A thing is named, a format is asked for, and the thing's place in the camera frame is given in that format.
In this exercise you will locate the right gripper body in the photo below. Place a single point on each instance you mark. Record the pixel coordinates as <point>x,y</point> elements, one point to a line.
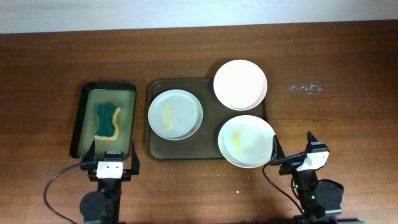
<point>292,165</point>

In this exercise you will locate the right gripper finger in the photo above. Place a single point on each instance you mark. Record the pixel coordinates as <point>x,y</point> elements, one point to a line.
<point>278,155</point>
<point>311,139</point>

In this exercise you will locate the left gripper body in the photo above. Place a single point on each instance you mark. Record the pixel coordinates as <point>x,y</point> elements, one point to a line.
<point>126,175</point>

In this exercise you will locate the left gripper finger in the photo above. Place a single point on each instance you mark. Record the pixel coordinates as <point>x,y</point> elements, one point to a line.
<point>135,163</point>
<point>88,161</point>

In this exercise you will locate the white plate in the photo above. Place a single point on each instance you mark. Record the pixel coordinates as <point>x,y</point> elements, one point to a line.
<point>246,141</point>

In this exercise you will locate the green yellow sponge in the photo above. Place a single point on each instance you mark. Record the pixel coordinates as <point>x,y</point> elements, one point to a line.
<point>107,116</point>

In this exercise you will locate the grey plate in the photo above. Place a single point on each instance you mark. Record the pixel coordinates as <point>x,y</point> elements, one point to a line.
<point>175,114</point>

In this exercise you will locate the pink plate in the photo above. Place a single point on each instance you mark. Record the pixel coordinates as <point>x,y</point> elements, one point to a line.
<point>240,85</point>

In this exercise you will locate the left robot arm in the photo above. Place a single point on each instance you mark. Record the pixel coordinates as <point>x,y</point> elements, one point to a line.
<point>102,205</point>

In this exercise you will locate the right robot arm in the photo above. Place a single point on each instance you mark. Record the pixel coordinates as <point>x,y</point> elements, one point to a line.
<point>318,200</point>

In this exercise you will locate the black sponge tray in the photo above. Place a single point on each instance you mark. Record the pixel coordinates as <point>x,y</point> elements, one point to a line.
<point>82,104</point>

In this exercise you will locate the dark brown serving tray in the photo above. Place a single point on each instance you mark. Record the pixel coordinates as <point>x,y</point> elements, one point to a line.
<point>203,144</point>

